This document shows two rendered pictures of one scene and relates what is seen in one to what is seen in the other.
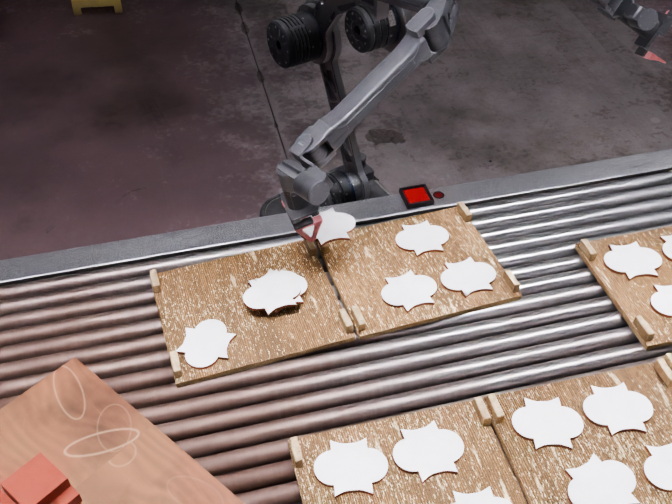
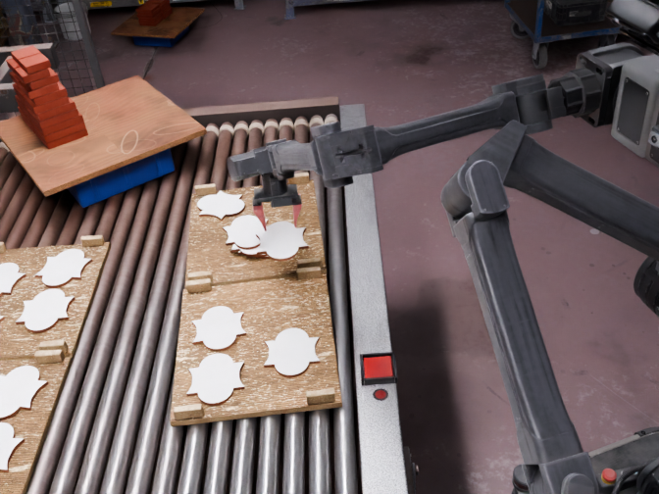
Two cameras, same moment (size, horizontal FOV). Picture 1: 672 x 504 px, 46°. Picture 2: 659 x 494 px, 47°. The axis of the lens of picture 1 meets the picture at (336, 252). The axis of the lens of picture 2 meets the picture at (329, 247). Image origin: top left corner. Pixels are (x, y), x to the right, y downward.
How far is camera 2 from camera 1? 2.35 m
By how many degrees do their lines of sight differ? 75
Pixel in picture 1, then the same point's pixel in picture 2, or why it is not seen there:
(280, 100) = not seen: outside the picture
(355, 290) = (239, 292)
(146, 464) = (101, 157)
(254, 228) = (362, 241)
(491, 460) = (12, 347)
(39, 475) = (34, 60)
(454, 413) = (68, 334)
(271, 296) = (242, 229)
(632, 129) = not seen: outside the picture
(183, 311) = not seen: hidden behind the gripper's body
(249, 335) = (219, 227)
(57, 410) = (165, 125)
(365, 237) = (312, 309)
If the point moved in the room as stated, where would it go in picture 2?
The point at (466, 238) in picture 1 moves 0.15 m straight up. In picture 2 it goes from (279, 393) to (270, 342)
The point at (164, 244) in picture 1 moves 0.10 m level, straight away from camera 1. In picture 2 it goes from (357, 190) to (392, 187)
